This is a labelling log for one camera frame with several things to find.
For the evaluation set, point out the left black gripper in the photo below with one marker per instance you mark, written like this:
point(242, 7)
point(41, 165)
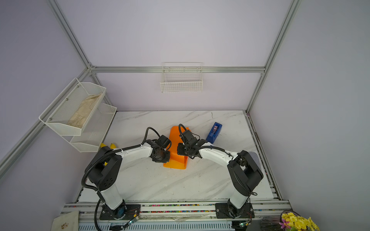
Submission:
point(166, 159)

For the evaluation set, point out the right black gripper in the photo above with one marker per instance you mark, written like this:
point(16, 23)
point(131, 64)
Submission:
point(179, 149)

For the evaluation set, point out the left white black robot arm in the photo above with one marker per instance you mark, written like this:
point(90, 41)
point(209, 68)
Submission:
point(102, 172)

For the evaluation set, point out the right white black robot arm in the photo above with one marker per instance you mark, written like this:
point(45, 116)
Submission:
point(245, 172)

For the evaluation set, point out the blue tape dispenser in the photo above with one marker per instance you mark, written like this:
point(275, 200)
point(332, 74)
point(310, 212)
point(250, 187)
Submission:
point(214, 132)

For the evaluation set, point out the grey round object on table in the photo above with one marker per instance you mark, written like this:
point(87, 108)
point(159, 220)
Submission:
point(256, 158)

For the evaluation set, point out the beige cloth in basket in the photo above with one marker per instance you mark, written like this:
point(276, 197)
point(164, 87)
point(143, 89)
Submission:
point(80, 117)

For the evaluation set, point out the beige cloth bag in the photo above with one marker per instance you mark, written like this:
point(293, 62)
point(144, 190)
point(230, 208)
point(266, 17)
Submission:
point(66, 222)

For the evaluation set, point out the yellow flower bouquet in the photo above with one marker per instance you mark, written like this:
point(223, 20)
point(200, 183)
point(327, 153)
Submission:
point(293, 222)

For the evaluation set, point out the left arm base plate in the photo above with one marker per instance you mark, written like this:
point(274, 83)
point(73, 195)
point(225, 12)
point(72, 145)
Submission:
point(126, 212)

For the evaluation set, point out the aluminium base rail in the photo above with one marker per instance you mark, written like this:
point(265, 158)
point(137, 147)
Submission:
point(186, 216)

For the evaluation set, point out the lower white wire shelf basket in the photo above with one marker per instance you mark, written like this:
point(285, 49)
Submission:
point(95, 130)

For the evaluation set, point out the white wire shelf basket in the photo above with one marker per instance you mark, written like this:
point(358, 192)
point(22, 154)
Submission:
point(59, 112)
point(95, 130)

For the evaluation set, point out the white wire basket on wall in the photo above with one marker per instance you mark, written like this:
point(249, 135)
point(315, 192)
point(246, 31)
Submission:
point(181, 77)

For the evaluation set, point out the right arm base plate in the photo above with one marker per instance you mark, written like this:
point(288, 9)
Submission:
point(227, 210)

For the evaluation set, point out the upper white wire shelf basket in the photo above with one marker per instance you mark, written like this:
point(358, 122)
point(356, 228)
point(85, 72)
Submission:
point(59, 112)

